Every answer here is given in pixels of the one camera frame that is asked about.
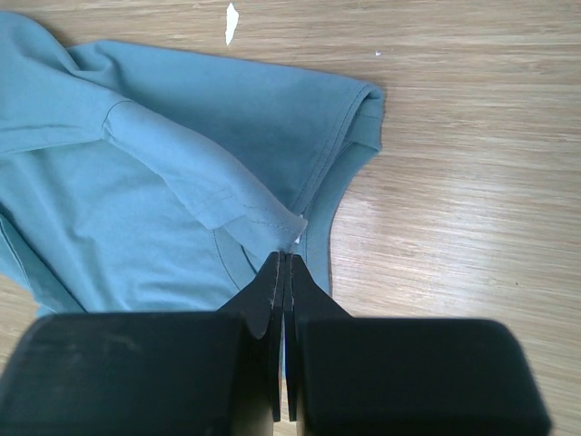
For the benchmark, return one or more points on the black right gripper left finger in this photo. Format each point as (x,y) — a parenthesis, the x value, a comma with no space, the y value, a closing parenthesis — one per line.
(152,373)

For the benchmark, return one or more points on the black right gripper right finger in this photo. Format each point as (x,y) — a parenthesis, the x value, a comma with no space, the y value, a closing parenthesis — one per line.
(350,375)

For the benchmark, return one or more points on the blue-grey t shirt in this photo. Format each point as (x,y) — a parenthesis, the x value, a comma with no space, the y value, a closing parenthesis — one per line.
(144,179)

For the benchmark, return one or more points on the white paper scrap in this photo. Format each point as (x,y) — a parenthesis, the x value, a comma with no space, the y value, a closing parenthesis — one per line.
(232,21)

